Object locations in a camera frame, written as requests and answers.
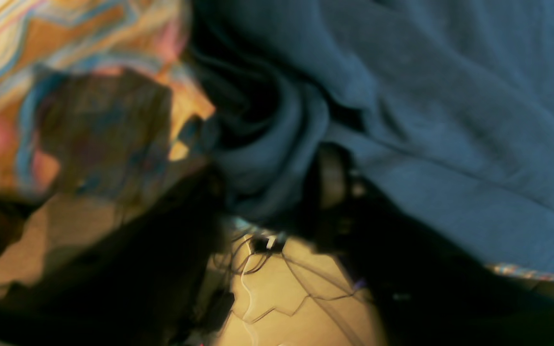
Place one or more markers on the dark blue t-shirt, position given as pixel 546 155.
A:
pixel 446 106

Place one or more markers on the patterned tablecloth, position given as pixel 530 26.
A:
pixel 97 97

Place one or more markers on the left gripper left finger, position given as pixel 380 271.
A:
pixel 136 287

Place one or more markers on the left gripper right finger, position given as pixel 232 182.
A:
pixel 429 291

